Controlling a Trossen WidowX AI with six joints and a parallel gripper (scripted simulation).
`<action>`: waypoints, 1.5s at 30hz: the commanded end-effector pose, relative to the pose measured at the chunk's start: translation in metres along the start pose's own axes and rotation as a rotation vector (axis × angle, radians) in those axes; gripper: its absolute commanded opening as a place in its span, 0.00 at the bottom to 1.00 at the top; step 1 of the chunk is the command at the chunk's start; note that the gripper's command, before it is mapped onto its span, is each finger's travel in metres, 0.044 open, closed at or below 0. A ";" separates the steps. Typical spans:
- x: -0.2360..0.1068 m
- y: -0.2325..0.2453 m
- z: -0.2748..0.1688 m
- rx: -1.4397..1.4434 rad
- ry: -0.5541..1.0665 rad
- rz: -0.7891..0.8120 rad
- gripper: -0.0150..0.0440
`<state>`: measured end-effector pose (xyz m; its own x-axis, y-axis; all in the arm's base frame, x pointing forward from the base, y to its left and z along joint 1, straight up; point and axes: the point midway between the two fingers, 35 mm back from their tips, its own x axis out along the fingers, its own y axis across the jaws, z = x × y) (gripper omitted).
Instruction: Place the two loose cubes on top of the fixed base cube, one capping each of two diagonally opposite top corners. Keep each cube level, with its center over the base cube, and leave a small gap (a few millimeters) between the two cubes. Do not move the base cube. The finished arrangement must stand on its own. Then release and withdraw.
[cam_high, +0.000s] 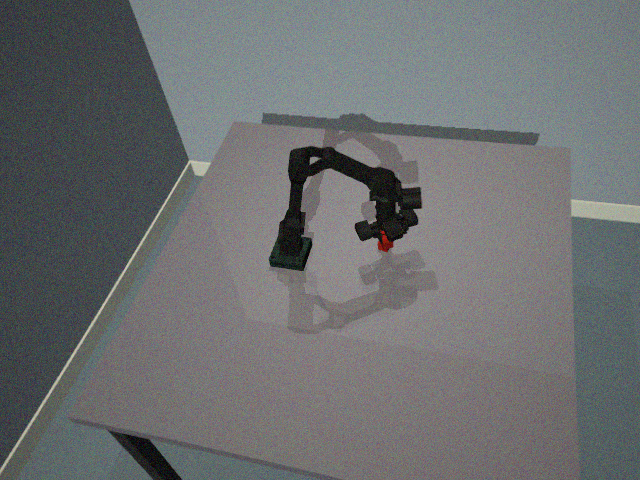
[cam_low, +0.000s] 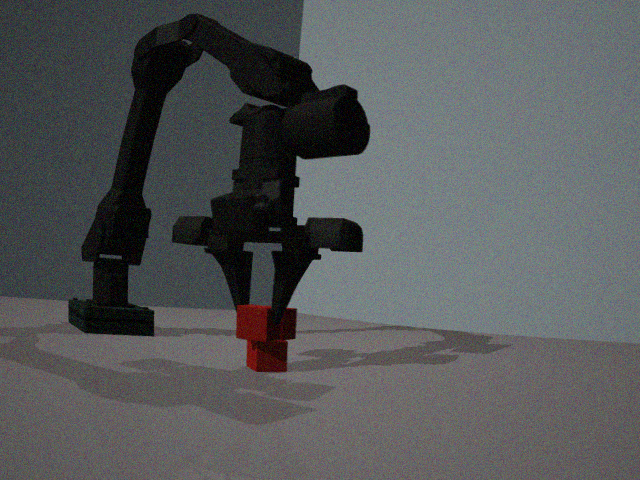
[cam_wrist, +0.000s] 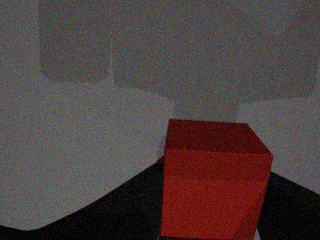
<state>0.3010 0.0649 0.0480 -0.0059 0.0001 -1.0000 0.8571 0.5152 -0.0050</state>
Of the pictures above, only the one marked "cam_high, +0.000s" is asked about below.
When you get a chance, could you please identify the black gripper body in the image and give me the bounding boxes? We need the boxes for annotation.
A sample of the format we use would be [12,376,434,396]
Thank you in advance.
[355,205,418,241]

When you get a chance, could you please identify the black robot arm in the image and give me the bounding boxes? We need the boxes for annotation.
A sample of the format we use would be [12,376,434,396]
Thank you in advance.
[277,146,422,257]

